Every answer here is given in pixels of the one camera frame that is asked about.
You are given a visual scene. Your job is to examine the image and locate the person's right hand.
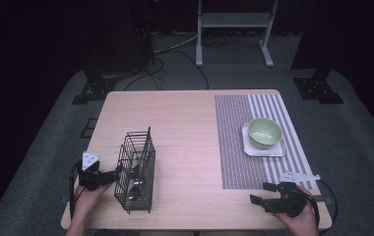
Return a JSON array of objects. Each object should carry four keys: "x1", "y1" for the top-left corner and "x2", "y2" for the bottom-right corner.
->
[{"x1": 273, "y1": 185, "x2": 320, "y2": 236}]

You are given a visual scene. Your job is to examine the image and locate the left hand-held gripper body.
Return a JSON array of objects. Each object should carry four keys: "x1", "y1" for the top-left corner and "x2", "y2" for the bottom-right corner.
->
[{"x1": 77, "y1": 150, "x2": 119, "y2": 192}]

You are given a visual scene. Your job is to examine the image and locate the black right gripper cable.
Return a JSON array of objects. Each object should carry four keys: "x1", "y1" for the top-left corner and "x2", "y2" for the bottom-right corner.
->
[{"x1": 306, "y1": 179, "x2": 340, "y2": 236}]

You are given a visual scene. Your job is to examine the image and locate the black floor cables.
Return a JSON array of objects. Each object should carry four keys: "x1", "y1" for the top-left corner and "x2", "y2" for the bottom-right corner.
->
[{"x1": 122, "y1": 30, "x2": 210, "y2": 91}]

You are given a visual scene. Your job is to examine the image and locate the green bowl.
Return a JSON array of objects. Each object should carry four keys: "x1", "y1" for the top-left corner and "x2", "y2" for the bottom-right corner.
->
[{"x1": 247, "y1": 117, "x2": 283, "y2": 151}]

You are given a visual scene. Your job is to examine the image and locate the white metal stand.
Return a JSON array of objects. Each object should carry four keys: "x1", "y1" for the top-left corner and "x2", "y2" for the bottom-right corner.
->
[{"x1": 195, "y1": 0, "x2": 280, "y2": 69}]

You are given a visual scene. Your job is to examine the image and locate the grey striped placemat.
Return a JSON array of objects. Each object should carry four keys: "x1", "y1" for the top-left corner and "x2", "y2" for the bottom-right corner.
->
[{"x1": 214, "y1": 93, "x2": 321, "y2": 191}]

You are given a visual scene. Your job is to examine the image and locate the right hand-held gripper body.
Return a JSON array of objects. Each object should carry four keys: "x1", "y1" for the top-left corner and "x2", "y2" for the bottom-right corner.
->
[{"x1": 263, "y1": 172, "x2": 322, "y2": 218}]

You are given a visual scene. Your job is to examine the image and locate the metal spoon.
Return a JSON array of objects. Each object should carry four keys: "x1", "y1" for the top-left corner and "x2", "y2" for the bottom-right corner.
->
[{"x1": 127, "y1": 162, "x2": 148, "y2": 202}]

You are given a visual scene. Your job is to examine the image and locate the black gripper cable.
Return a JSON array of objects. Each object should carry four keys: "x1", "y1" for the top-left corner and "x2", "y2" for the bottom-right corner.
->
[
  {"x1": 68, "y1": 159, "x2": 84, "y2": 220},
  {"x1": 306, "y1": 179, "x2": 340, "y2": 236}
]

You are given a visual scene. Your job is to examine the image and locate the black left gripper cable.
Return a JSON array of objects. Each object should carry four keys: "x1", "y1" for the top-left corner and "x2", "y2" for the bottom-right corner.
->
[{"x1": 68, "y1": 159, "x2": 84, "y2": 220}]

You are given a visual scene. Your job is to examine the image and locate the white square plate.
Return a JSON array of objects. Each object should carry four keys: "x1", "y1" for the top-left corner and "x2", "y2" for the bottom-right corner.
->
[{"x1": 240, "y1": 122, "x2": 287, "y2": 158}]

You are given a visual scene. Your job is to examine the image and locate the person's left hand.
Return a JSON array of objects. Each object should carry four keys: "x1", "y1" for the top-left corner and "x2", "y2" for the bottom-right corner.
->
[{"x1": 71, "y1": 182, "x2": 111, "y2": 228}]

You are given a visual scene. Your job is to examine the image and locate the black stand base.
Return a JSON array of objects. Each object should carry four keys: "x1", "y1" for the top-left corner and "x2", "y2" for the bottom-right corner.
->
[
  {"x1": 71, "y1": 73, "x2": 119, "y2": 106},
  {"x1": 292, "y1": 76, "x2": 344, "y2": 105}
]

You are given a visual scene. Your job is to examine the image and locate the black wire basket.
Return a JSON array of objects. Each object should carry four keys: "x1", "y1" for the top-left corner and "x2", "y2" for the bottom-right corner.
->
[{"x1": 113, "y1": 126, "x2": 156, "y2": 214}]

